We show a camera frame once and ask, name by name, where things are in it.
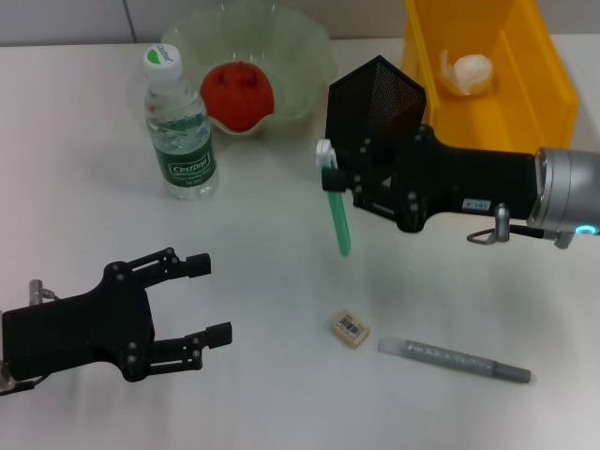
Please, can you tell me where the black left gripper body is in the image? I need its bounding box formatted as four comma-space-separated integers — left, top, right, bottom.
1, 261, 157, 382

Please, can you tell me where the beige eraser with barcode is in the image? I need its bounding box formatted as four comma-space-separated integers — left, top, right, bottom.
329, 307, 372, 351

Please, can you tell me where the translucent green fruit bowl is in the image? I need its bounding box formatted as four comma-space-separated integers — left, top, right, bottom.
159, 0, 337, 140

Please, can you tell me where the grey marker pen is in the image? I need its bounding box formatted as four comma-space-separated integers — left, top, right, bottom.
377, 334, 533, 385

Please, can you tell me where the yellow plastic bin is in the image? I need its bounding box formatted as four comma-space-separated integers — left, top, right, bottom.
399, 0, 580, 154

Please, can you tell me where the green white pen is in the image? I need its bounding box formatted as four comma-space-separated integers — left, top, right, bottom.
315, 139, 353, 258

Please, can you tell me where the white paper ball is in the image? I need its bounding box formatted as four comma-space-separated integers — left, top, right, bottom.
438, 48, 496, 98

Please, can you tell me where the black mesh pen holder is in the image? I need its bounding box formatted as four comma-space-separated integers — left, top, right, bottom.
324, 54, 428, 188

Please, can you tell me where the clear green-label water bottle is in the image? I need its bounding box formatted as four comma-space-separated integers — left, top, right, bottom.
142, 44, 220, 202

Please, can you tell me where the right wrist cable connector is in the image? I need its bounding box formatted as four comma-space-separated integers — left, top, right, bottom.
466, 202, 548, 246

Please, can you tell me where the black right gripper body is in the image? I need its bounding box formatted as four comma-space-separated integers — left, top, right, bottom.
393, 124, 538, 234

